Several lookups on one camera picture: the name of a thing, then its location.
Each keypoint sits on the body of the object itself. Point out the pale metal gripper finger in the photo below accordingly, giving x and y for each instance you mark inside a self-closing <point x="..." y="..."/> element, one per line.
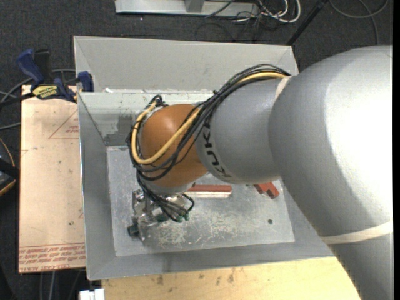
<point x="139" y="202"/>
<point x="147" y="225"/>

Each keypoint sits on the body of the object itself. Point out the small dark round object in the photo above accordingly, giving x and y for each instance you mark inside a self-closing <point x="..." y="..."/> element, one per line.
<point x="133" y="230"/>

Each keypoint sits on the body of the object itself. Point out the red-brown flat block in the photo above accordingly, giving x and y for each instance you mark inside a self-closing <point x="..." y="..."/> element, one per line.
<point x="268" y="190"/>
<point x="212" y="188"/>

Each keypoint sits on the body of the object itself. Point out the grey metal bin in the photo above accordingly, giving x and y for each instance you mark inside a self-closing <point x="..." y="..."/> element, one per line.
<point x="225" y="227"/>

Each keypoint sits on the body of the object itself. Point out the brown cardboard board, red print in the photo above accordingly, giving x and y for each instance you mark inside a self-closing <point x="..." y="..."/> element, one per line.
<point x="50" y="180"/>

